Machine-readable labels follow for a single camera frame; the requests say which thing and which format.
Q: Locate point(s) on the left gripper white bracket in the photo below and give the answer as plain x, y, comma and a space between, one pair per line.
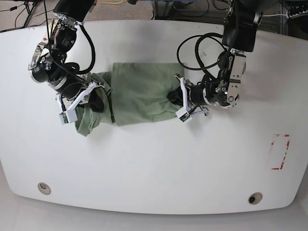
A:
181, 96

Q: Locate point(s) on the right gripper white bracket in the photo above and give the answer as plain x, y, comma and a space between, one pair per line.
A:
91, 94

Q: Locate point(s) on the green t-shirt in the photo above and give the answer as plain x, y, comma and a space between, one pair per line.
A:
133, 93

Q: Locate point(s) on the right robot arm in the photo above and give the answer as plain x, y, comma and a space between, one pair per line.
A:
48, 62

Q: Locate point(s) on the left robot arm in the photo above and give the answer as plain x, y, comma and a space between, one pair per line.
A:
222, 79

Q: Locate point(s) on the red tape rectangle marking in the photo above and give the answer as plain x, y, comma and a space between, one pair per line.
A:
278, 151

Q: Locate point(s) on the white power strip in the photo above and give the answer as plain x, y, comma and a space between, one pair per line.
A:
297, 11

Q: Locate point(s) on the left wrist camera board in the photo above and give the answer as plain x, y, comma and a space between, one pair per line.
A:
186, 118

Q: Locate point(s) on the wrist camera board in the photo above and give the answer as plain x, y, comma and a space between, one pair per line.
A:
63, 119
186, 118

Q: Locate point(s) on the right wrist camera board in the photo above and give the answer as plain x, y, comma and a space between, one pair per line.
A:
63, 119

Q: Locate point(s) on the left table cable grommet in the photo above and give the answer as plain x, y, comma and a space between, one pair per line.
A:
44, 188

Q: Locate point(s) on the table cable grommet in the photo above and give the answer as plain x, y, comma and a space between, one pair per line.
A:
255, 198
44, 188

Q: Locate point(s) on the right table cable grommet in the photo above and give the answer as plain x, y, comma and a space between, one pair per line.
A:
255, 198

